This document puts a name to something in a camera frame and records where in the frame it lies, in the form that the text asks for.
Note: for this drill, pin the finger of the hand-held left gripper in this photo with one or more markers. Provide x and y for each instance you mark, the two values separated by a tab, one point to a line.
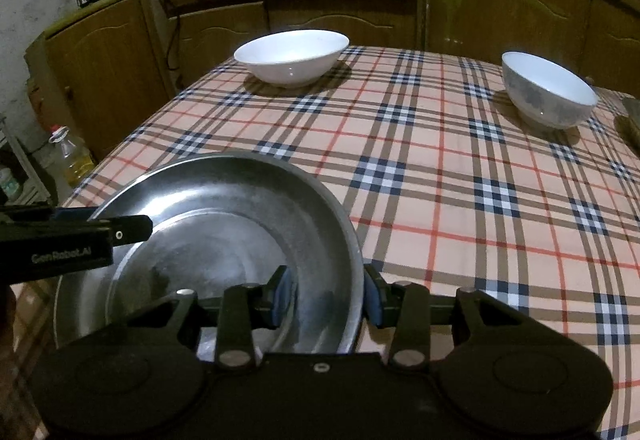
130	229
72	215

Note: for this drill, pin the large steel plate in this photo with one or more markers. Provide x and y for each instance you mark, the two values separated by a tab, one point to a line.
215	180

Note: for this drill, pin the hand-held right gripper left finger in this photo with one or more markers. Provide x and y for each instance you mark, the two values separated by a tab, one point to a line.
282	296

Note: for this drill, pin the deep white bowl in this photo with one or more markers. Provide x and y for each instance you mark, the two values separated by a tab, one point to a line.
545	104

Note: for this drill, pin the shallow white bowl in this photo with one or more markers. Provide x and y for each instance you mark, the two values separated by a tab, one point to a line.
290	64

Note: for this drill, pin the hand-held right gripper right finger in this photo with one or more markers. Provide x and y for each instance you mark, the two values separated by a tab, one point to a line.
372	302

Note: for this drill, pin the plaid tablecloth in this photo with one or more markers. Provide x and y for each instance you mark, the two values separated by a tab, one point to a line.
450	200

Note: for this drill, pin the wooden kitchen cabinet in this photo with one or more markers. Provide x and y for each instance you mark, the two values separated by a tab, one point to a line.
325	4

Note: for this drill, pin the cooking oil bottle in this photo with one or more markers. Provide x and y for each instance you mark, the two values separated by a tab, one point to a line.
75	159

